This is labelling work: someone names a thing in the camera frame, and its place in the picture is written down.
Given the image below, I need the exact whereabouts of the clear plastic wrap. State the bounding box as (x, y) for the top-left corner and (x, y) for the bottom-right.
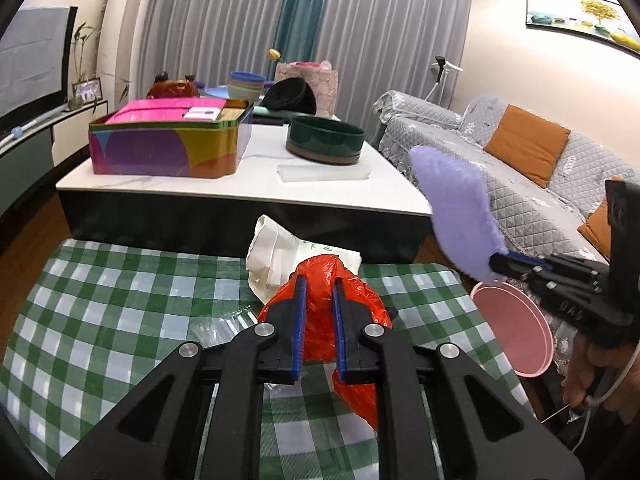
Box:
(187, 310), (261, 348)

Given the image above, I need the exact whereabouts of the sofa with grey quilted cover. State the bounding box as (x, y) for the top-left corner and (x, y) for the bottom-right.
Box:
(372, 91), (640, 391)

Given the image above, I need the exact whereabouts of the white pole with blue ball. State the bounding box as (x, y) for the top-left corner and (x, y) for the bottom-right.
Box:
(0, 105), (68, 148)

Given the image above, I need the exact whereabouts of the green checked tablecloth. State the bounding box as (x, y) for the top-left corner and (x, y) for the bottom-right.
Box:
(0, 237), (531, 480)

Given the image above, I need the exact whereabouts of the orange cushion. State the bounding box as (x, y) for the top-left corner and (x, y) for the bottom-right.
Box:
(577, 175), (626, 261)
(483, 105), (572, 188)

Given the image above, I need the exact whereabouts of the pink quilted basket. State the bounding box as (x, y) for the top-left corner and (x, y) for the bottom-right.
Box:
(274, 60), (338, 120)

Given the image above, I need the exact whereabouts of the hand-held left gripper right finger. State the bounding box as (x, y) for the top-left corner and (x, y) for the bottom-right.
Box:
(332, 277), (586, 480)

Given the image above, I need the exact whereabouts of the covered television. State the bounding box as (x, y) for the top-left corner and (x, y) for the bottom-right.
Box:
(0, 6), (78, 121)

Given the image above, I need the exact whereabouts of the colourful tin box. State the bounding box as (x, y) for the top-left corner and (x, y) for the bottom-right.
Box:
(88, 99), (255, 179)

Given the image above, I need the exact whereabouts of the teal curtain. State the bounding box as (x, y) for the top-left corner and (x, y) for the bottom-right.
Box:
(272, 0), (333, 66)

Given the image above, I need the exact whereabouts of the white top coffee table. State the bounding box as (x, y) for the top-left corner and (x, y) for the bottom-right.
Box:
(55, 110), (435, 263)

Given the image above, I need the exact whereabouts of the framed wall picture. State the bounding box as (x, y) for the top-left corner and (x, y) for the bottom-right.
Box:
(526, 0), (640, 53)

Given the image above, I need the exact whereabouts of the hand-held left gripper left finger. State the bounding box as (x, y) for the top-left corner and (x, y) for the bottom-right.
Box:
(55, 276), (308, 480)

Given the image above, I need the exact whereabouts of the person's right hand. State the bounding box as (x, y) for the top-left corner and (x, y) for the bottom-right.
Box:
(562, 332), (640, 426)

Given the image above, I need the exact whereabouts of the photo frame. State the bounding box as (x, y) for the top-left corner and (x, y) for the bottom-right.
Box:
(71, 78), (103, 102)

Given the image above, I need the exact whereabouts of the bamboo plant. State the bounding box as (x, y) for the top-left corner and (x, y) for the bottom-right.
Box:
(70, 22), (131, 111)

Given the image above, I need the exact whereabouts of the purple foam net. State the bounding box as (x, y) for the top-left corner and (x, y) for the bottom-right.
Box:
(410, 145), (511, 283)

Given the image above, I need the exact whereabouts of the stack of coloured bowls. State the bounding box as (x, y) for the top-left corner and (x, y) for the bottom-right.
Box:
(227, 71), (266, 103)

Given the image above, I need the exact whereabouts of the white paper bag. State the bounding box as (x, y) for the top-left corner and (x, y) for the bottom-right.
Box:
(245, 214), (362, 306)

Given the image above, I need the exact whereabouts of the red plastic bag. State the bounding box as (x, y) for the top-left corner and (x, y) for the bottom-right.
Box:
(257, 254), (398, 431)

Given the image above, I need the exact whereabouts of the thin white gripper cable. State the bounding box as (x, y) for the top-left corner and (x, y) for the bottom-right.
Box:
(570, 340), (640, 456)

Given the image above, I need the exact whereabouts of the television cabinet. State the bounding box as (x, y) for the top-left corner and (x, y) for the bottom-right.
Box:
(0, 100), (108, 221)

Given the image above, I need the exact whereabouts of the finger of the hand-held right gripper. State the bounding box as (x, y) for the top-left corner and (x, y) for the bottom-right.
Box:
(491, 254), (609, 287)
(525, 279), (632, 329)

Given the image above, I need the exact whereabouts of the white tower air conditioner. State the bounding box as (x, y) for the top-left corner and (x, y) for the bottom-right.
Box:
(100, 0), (156, 98)

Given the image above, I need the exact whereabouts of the grey curtain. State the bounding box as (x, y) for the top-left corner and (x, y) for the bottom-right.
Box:
(310, 0), (473, 111)
(132, 0), (301, 98)

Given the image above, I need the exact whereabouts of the dark green oval basin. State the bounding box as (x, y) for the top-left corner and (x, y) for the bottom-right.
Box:
(285, 115), (366, 166)

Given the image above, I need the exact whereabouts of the black hat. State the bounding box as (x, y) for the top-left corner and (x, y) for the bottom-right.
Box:
(260, 77), (318, 116)

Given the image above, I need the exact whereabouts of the white floor lamp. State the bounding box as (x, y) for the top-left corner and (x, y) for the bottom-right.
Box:
(431, 56), (464, 103)

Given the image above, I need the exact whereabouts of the pink plastic bin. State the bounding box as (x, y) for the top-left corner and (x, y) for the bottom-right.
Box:
(470, 280), (555, 380)

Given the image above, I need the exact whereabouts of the red brown teapot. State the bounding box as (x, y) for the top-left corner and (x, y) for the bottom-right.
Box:
(146, 71), (201, 99)

